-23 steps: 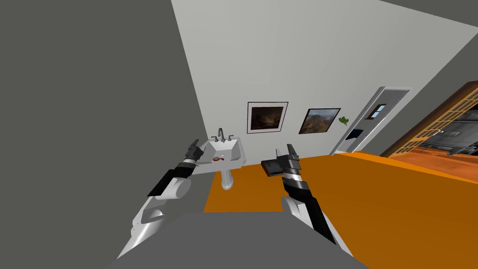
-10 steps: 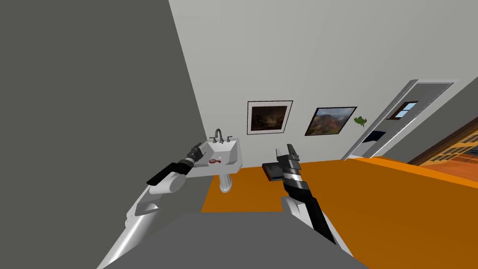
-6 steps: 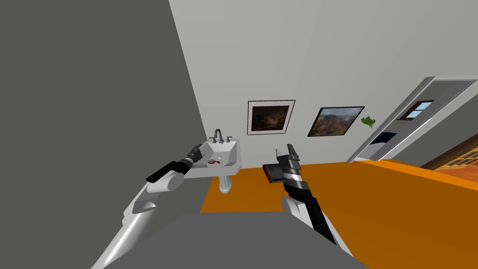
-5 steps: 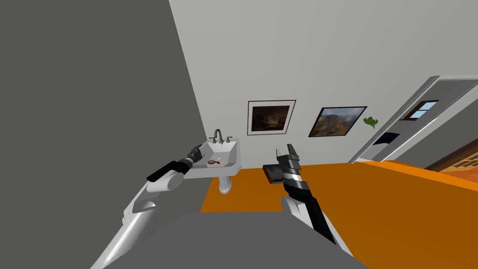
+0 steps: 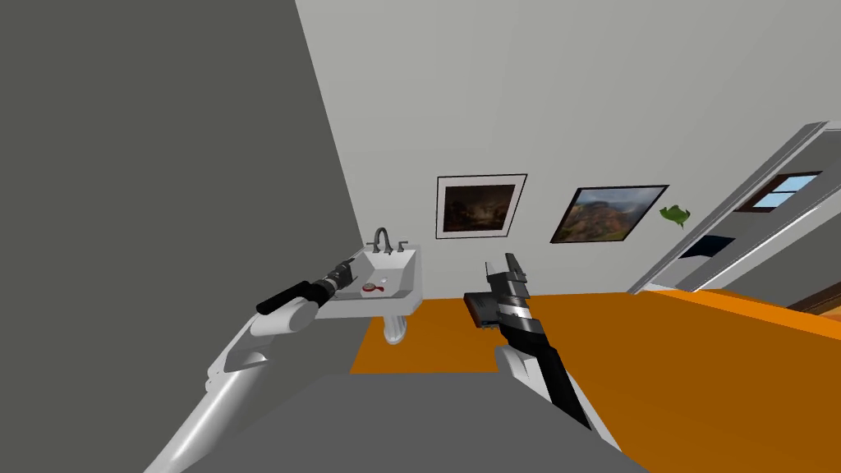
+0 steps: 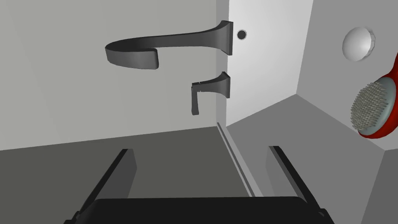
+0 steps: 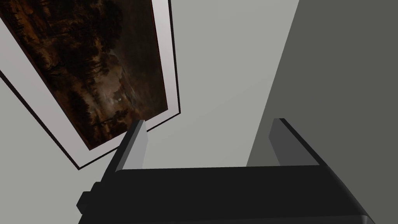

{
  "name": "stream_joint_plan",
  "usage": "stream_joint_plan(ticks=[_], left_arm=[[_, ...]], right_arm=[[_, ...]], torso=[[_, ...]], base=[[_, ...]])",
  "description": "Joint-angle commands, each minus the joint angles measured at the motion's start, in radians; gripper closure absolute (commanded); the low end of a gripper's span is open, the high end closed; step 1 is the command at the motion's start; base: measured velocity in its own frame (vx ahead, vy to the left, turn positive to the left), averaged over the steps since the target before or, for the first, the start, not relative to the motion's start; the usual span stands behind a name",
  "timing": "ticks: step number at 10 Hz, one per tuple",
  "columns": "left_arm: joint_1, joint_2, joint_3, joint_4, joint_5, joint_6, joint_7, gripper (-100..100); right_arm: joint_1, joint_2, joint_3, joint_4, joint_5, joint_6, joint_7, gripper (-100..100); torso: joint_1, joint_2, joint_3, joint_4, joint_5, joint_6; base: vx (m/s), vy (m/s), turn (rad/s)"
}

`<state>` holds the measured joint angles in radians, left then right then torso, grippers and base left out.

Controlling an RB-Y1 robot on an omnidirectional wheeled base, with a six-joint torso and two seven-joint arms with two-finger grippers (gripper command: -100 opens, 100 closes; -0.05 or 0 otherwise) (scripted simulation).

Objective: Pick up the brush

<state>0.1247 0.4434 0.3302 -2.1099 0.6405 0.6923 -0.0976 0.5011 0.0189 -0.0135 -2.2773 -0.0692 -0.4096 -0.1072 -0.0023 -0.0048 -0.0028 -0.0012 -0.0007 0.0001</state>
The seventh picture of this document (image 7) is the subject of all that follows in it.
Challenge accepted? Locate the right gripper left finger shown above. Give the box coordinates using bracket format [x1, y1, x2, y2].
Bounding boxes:
[105, 119, 148, 175]

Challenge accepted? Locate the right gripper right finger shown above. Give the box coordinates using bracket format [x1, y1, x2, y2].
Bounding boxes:
[269, 118, 326, 167]

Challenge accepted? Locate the dark landscape painting white frame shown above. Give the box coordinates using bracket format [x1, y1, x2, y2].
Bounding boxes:
[0, 0, 182, 171]

